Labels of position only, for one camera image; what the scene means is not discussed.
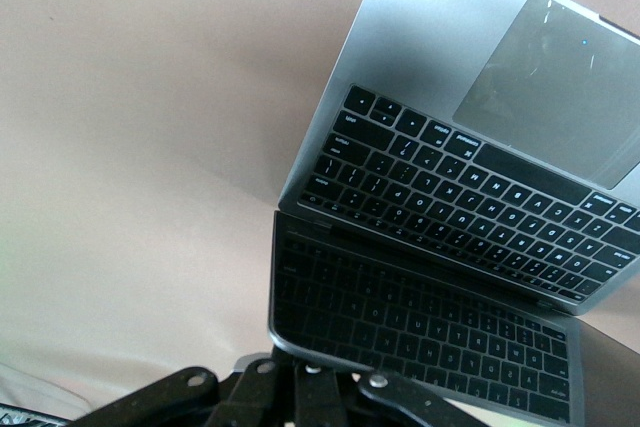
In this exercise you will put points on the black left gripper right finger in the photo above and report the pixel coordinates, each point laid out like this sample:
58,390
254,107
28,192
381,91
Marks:
320,397

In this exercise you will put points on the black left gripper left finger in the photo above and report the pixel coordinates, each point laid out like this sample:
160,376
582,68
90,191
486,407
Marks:
250,397

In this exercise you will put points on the silver grey laptop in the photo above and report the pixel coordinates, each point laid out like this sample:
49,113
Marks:
450,172

